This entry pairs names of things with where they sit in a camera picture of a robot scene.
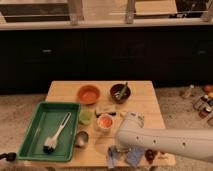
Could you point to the blue sponge pad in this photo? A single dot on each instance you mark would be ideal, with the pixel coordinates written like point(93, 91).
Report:
point(134, 156)

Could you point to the white cup orange inside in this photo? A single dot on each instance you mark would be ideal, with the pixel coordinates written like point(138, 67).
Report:
point(105, 122)

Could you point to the small metal cup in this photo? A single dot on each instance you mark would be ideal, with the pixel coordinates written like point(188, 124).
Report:
point(82, 139)

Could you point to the blue grey towel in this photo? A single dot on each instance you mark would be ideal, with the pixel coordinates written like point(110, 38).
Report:
point(112, 157)

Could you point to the yellow banana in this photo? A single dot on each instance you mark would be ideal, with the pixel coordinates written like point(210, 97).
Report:
point(122, 114)

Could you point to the green utensil in bowl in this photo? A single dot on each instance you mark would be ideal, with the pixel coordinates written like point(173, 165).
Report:
point(122, 93)

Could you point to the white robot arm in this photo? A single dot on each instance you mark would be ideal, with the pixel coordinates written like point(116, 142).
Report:
point(194, 143)

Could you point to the dark cabinet counter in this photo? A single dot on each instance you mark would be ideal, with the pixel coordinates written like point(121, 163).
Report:
point(33, 55)

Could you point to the black object at corner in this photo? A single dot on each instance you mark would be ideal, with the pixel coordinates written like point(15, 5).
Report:
point(10, 157)

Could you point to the red grape bunch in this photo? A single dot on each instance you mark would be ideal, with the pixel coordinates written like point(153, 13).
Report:
point(151, 154)

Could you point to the green plastic tray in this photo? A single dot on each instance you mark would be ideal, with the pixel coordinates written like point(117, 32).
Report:
point(47, 118)

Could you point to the dark brown bowl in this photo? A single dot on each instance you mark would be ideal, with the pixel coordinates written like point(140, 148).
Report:
point(116, 88)

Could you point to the wooden table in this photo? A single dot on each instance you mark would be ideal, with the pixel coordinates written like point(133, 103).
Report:
point(142, 100)

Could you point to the orange red bowl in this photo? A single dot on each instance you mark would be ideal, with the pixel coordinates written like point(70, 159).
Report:
point(88, 94)

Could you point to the green plastic cup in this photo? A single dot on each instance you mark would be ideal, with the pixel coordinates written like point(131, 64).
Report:
point(85, 117)

